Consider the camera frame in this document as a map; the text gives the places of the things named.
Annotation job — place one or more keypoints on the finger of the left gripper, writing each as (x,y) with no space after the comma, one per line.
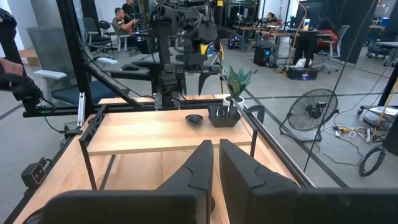
(205,81)
(183,82)

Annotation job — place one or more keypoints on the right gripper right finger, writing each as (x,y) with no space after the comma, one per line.
(242,186)

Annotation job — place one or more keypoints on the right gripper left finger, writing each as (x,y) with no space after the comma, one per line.
(192,180)

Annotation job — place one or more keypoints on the black teardrop plate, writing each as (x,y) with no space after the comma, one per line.
(194,119)

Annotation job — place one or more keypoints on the black wavy square plate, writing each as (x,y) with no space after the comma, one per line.
(224,119)

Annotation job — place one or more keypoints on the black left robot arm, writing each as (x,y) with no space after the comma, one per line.
(163,46)

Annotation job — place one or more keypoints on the potted plant white pot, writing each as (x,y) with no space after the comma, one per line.
(236,81)

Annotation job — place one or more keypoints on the black side table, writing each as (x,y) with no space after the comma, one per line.
(140,60)

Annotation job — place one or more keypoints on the wooden sorting tray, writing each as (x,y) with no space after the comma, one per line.
(155,130)

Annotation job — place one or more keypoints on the black computer mouse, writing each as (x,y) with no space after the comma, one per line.
(129,67)

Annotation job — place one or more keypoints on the black computer tower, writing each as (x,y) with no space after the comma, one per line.
(264,56)

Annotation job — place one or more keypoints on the person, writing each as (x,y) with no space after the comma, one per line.
(128,7)
(328,35)
(121,25)
(270,18)

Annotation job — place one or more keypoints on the wooden work table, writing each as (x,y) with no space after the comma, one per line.
(280,33)

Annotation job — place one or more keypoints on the black floor case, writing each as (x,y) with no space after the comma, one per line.
(302,74)

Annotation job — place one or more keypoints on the black office chair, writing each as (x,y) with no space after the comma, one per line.
(93,32)

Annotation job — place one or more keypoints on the black floor fan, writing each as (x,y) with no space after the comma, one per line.
(312,110)

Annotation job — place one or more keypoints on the white blue bottle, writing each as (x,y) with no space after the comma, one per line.
(306,24)

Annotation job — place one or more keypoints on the gray office chair blue seat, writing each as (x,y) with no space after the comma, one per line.
(49,46)

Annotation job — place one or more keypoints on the light gray office chair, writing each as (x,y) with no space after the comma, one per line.
(342,34)

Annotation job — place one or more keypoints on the low rolling platform cart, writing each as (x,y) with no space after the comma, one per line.
(377,112)

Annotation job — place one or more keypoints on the tall black partition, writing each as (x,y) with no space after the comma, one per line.
(357,28)

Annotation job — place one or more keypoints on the person's hand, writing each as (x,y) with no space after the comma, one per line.
(11,67)

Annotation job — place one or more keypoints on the silver aluminium bracket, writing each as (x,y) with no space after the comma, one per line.
(81,109)

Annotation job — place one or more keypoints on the black pedestal desk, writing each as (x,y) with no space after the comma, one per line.
(306,46)

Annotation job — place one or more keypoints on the black aluminium station frame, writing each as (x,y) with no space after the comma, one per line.
(74,62)

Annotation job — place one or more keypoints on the black table-level camera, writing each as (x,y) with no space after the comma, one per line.
(33,174)

